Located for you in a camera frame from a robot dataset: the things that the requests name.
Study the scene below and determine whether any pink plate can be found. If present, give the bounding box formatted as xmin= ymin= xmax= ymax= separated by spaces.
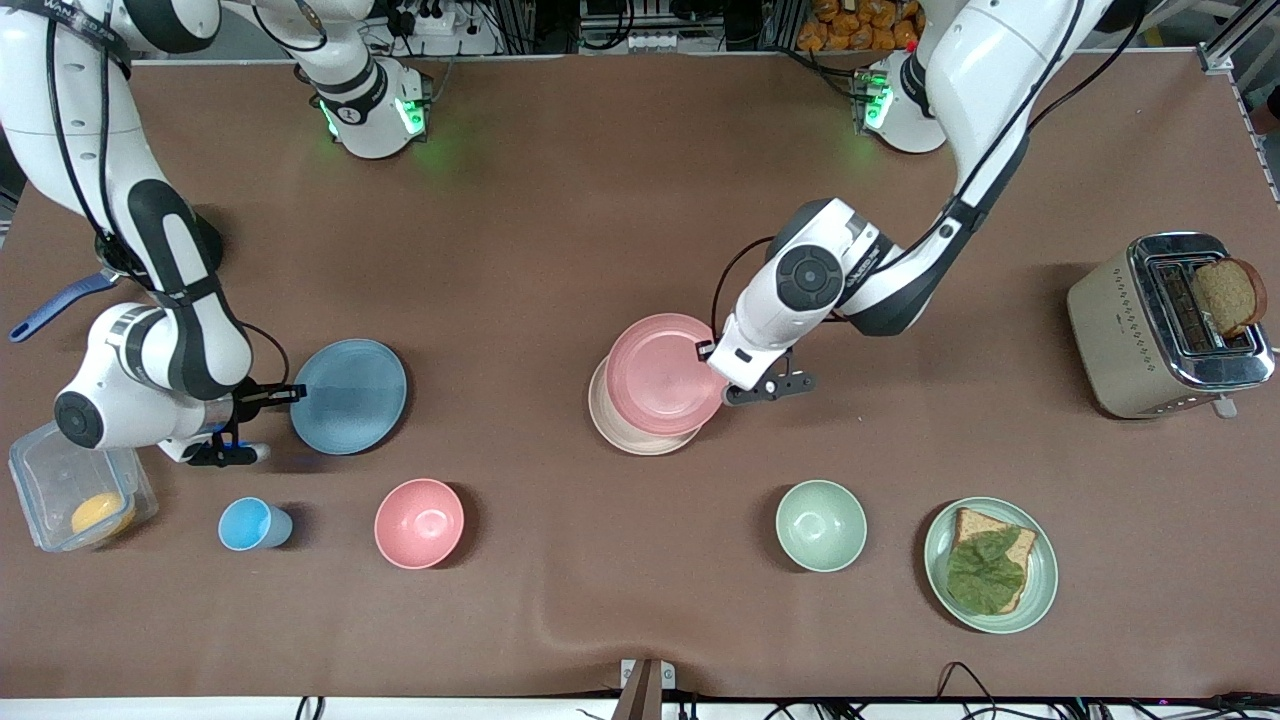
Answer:
xmin=605 ymin=313 xmax=728 ymax=437

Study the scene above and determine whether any blue plate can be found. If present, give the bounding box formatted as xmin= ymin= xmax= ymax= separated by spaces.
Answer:
xmin=290 ymin=339 xmax=409 ymax=457

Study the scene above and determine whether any blue cup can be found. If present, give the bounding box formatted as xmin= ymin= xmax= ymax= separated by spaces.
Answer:
xmin=218 ymin=497 xmax=294 ymax=552

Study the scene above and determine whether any beige plate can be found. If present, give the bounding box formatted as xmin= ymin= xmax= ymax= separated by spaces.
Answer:
xmin=588 ymin=355 xmax=703 ymax=457

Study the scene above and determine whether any yellow orange food piece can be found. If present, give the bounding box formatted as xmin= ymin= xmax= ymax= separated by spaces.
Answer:
xmin=70 ymin=492 xmax=136 ymax=539

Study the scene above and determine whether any pink bowl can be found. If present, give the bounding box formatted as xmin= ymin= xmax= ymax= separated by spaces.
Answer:
xmin=374 ymin=478 xmax=466 ymax=571

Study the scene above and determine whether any clear plastic container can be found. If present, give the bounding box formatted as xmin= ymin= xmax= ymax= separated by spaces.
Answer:
xmin=8 ymin=420 xmax=159 ymax=553

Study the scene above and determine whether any green bowl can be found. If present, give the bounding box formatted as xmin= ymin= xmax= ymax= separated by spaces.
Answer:
xmin=775 ymin=480 xmax=868 ymax=573

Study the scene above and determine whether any green lit controller board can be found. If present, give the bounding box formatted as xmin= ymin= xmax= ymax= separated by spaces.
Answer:
xmin=850 ymin=68 xmax=893 ymax=133

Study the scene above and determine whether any white socket strip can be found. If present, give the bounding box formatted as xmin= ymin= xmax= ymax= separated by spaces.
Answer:
xmin=579 ymin=30 xmax=673 ymax=54

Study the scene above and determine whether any metal table clamp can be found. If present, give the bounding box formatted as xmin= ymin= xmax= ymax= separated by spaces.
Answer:
xmin=612 ymin=657 xmax=677 ymax=720

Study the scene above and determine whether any bag of orange snacks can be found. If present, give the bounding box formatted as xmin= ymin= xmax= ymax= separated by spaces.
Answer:
xmin=796 ymin=0 xmax=922 ymax=52

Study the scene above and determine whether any green lettuce leaf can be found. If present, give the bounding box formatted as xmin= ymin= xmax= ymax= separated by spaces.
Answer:
xmin=946 ymin=528 xmax=1028 ymax=616

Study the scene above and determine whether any brown bread slice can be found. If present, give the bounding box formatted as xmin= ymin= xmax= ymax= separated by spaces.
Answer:
xmin=947 ymin=507 xmax=1039 ymax=614

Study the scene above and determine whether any green plate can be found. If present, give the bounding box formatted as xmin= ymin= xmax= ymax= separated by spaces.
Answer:
xmin=923 ymin=497 xmax=1059 ymax=635

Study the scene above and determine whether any white power strip with plugs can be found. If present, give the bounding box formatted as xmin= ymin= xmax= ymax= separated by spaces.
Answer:
xmin=385 ymin=0 xmax=461 ymax=37

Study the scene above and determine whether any beige chrome toaster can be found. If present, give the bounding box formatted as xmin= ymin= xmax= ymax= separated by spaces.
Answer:
xmin=1067 ymin=232 xmax=1277 ymax=421

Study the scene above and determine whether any toast slice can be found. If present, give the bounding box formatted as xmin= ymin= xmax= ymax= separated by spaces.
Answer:
xmin=1188 ymin=258 xmax=1269 ymax=340

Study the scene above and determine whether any black pot with blue handle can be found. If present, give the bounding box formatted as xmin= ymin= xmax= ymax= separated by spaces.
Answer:
xmin=8 ymin=212 xmax=226 ymax=345

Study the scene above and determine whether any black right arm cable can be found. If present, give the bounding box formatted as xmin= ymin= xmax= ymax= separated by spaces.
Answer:
xmin=40 ymin=0 xmax=293 ymax=393

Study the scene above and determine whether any looped black cable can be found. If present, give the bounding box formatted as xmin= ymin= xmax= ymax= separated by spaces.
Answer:
xmin=936 ymin=661 xmax=1003 ymax=720

